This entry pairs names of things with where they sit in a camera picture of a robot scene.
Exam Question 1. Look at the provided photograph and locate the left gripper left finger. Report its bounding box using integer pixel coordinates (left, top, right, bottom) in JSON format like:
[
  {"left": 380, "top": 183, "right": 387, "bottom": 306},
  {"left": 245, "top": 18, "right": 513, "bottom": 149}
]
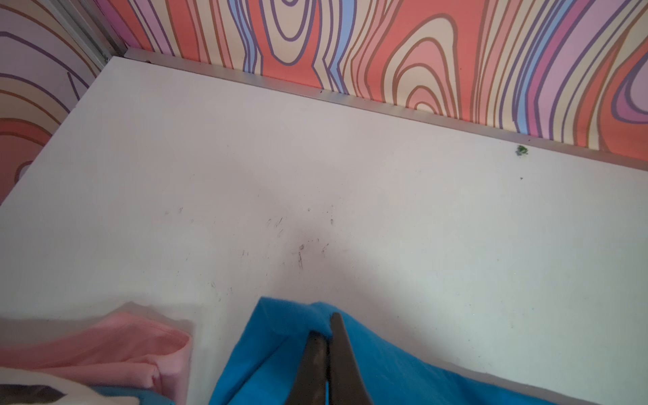
[{"left": 285, "top": 331, "right": 328, "bottom": 405}]

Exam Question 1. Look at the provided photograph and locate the blue t-shirt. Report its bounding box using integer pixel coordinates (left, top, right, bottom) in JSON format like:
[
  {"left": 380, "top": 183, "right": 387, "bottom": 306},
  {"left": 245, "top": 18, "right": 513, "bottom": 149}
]
[{"left": 210, "top": 297, "right": 542, "bottom": 404}]

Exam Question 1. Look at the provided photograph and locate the pink folded t-shirt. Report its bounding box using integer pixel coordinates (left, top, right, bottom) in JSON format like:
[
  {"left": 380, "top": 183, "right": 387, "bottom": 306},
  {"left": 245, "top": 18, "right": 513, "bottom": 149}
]
[{"left": 1, "top": 313, "right": 192, "bottom": 404}]

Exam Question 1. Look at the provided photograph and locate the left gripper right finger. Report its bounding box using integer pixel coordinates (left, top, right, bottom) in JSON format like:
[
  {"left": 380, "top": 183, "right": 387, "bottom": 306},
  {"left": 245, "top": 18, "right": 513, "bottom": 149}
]
[{"left": 328, "top": 312, "right": 372, "bottom": 405}]

